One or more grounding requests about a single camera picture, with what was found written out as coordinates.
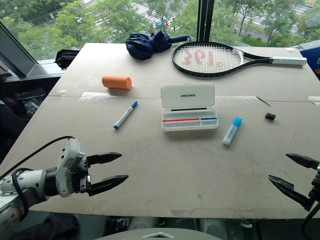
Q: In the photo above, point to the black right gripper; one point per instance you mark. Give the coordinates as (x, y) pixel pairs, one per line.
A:
(315, 183)

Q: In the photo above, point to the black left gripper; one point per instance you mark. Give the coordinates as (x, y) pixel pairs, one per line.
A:
(82, 178)

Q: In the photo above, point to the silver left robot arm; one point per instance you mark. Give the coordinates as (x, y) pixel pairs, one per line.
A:
(27, 178)

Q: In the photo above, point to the white open pencil case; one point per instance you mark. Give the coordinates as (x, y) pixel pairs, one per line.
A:
(188, 107)

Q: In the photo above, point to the blue and white marker pen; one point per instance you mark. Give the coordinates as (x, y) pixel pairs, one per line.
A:
(125, 115)

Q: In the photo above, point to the small black and red eraser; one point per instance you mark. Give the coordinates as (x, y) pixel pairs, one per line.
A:
(270, 116)

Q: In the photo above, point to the clear tape strip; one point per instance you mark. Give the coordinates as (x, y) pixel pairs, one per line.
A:
(93, 96)

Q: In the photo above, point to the blue and white highlighter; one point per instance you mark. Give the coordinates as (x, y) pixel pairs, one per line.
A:
(232, 130)

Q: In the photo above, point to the thin dark stick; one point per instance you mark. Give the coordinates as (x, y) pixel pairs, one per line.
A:
(263, 101)

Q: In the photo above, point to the dark cloth under table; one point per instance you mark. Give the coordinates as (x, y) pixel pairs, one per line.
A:
(50, 227)

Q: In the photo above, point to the orange foam cylinder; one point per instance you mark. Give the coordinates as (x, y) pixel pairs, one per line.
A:
(116, 82)

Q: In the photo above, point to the blue box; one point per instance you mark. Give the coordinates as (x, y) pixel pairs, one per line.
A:
(311, 56)

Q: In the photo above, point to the black folded bag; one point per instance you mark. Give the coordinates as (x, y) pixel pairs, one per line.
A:
(65, 58)

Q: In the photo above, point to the navy folded umbrella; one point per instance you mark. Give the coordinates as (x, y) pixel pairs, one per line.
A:
(148, 45)

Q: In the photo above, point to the black and white tennis racket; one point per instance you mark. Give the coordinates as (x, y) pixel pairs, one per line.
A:
(207, 58)

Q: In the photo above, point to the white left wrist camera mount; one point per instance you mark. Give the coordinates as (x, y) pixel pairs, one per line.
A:
(70, 157)

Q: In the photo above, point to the grey slanted window frame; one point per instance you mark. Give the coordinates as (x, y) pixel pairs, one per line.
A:
(17, 53)

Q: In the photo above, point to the dark window frame post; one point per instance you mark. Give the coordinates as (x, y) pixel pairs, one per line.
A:
(205, 20)

